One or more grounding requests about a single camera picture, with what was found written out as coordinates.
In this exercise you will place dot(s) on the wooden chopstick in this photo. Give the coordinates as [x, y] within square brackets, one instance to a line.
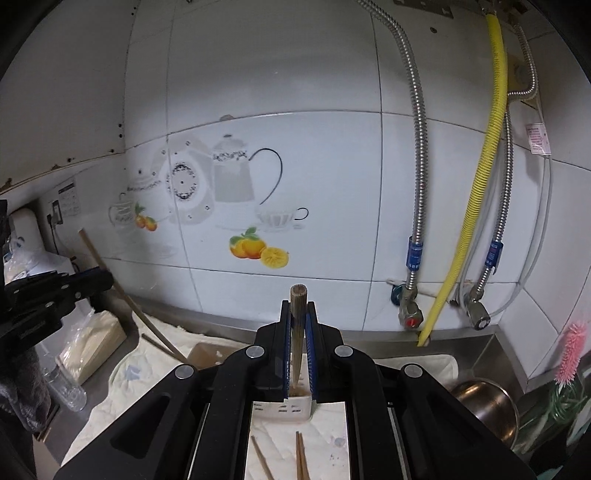
[306, 472]
[161, 348]
[299, 454]
[169, 346]

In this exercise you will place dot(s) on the wooden chopstick crossing diagonal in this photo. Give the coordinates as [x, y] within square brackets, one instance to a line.
[298, 313]

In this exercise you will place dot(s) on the clear glass cup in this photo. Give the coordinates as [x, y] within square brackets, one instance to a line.
[63, 386]

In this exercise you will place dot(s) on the wall power socket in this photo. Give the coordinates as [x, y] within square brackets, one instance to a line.
[55, 219]

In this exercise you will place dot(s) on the wooden chopstick vertical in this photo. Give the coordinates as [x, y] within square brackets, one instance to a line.
[262, 459]

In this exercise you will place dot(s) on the green glass jar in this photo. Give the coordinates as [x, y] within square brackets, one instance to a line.
[551, 414]

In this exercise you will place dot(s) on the chrome water valve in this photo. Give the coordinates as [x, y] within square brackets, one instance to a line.
[468, 297]

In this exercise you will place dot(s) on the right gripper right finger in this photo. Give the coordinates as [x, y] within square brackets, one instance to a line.
[402, 423]

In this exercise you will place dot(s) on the grey gloved hand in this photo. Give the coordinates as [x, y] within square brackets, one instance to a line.
[24, 391]

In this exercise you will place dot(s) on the steel saucepan black handle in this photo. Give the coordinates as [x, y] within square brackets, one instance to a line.
[492, 405]

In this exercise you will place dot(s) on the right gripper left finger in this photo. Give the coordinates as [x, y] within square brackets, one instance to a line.
[193, 424]

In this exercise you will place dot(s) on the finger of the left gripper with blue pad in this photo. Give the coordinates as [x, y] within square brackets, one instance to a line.
[94, 281]

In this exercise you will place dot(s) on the bagged stack of napkins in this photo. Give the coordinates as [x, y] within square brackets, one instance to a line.
[89, 344]

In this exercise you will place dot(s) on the white quilted patterned mat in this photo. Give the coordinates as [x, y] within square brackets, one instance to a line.
[326, 442]

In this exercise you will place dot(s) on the red handle water valve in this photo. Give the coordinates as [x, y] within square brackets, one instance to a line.
[410, 314]

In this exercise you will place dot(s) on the pink bottle brush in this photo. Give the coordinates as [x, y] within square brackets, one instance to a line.
[574, 342]

